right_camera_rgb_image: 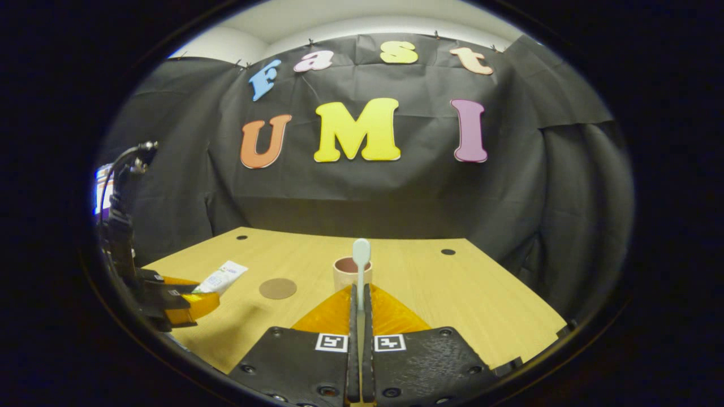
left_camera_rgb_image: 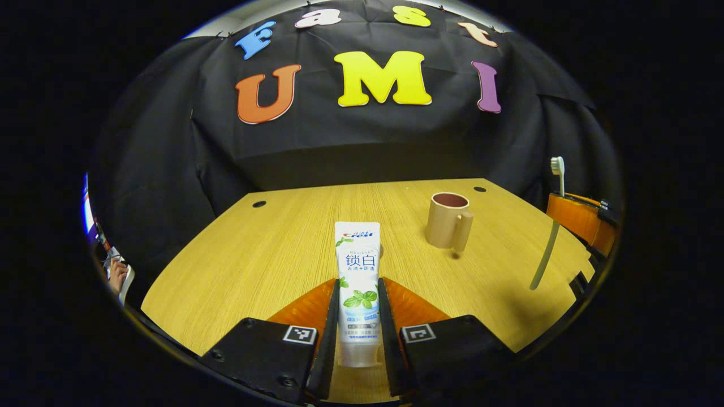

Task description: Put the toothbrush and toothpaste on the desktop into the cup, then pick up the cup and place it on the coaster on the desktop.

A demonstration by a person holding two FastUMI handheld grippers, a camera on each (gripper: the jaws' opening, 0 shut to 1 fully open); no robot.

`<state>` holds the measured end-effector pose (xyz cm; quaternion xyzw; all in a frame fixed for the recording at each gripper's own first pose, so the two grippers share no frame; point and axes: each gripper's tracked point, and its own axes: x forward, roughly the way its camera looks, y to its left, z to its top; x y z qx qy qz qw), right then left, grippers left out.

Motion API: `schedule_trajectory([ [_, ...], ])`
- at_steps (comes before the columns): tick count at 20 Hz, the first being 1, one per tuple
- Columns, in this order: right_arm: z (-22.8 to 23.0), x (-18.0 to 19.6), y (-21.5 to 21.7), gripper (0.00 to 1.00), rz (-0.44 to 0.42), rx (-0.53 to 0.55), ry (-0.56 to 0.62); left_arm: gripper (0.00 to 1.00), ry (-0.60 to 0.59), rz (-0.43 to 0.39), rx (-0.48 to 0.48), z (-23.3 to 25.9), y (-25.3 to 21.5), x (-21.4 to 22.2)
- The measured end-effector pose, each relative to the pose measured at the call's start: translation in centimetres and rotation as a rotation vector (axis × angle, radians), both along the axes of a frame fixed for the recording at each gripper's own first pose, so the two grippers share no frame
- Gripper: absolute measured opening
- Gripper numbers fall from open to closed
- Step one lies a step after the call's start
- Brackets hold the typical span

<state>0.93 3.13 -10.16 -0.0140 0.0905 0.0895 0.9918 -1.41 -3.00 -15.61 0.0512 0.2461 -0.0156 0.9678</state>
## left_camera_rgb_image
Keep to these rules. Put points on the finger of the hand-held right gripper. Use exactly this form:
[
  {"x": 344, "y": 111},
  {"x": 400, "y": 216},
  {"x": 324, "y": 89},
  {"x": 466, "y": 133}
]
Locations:
[
  {"x": 580, "y": 220},
  {"x": 606, "y": 210}
]

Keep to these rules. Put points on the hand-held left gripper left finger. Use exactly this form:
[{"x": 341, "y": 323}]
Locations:
[{"x": 330, "y": 339}]

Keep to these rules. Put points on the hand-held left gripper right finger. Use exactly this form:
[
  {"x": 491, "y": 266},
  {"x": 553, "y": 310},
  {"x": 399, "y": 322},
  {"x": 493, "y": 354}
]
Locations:
[{"x": 389, "y": 345}]

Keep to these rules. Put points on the white toothpaste tube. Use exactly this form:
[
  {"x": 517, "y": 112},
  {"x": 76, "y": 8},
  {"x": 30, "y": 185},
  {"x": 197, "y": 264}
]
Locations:
[{"x": 357, "y": 294}]

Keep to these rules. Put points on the pale green toothbrush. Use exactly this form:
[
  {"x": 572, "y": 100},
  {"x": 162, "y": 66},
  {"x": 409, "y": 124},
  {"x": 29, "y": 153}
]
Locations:
[{"x": 557, "y": 169}]

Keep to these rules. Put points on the beige cup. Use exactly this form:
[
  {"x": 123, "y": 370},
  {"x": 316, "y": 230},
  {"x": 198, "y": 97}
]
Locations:
[{"x": 449, "y": 220}]

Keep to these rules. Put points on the black backdrop cloth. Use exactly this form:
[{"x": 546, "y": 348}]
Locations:
[{"x": 339, "y": 141}]

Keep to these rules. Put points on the small red object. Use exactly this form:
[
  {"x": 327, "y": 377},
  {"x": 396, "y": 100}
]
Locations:
[{"x": 102, "y": 240}]

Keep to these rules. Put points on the bright monitor screen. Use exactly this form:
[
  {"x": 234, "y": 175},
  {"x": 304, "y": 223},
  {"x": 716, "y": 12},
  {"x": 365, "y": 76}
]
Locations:
[{"x": 86, "y": 209}]

